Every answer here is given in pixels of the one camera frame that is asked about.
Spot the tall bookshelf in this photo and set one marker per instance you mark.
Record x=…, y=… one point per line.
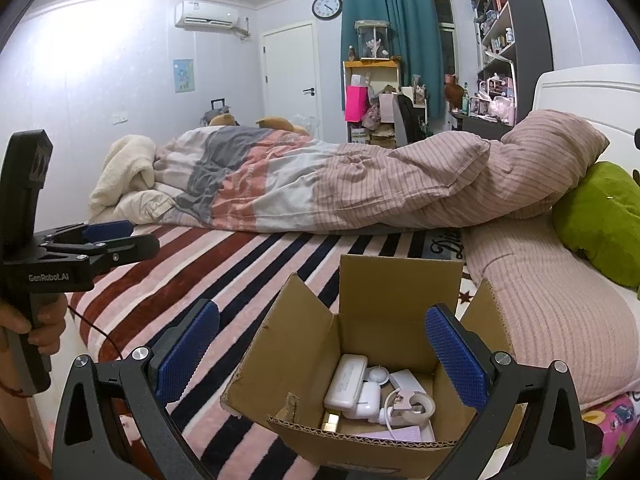
x=520, y=35

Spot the round wall clock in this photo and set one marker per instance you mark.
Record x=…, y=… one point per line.
x=327, y=6

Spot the white air conditioner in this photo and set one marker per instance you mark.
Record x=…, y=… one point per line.
x=206, y=15

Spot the blue wall poster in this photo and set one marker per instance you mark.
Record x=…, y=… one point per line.
x=183, y=76

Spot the small white box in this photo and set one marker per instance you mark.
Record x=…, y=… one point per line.
x=407, y=381

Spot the teal curtain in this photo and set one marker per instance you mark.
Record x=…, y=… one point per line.
x=400, y=35

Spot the dark suitcase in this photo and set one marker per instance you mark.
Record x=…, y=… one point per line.
x=217, y=112

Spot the white rectangular case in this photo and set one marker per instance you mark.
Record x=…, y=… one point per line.
x=345, y=382

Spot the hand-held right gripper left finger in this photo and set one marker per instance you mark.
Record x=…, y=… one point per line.
x=187, y=355

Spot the light purple carton box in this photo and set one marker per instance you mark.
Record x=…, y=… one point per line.
x=402, y=433

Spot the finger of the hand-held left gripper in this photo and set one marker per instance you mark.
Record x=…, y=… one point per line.
x=125, y=251
x=107, y=230

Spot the pink striped pillow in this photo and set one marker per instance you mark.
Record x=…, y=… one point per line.
x=550, y=300

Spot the person's left forearm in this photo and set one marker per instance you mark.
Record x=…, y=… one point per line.
x=15, y=420

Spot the white door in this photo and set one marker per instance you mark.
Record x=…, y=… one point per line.
x=290, y=75

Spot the small white round gadget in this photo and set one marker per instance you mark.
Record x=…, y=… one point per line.
x=377, y=375

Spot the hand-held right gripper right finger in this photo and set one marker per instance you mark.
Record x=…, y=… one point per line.
x=457, y=360

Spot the cream fleece blanket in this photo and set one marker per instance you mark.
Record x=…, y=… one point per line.
x=127, y=170

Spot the pink grey striped duvet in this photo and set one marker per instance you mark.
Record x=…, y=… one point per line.
x=350, y=185

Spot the brown round object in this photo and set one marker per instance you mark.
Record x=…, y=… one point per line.
x=453, y=94

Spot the colourful printed sheet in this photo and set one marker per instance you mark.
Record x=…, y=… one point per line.
x=615, y=422

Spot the person's left hand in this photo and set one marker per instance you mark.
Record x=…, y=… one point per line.
x=50, y=332

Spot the brown cardboard box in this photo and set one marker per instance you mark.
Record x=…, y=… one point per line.
x=310, y=340

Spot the glass display case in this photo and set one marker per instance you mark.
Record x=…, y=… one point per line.
x=372, y=40

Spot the small gold item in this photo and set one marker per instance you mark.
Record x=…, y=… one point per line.
x=330, y=422

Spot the bright pink bag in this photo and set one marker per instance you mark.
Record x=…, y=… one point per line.
x=356, y=104

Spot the white earbuds case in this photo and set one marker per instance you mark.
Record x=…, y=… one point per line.
x=366, y=402

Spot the white headboard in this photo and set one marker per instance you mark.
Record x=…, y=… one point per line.
x=575, y=90

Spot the green plush pillow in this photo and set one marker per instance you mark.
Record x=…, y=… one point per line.
x=600, y=220

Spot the yellow shelf cabinet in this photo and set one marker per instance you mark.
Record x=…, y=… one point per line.
x=372, y=64

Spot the window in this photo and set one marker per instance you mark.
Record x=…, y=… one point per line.
x=446, y=35

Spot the brown plush toy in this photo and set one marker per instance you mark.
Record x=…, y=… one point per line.
x=223, y=120
x=277, y=124

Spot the black jacket on chair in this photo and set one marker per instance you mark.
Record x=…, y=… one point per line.
x=406, y=116

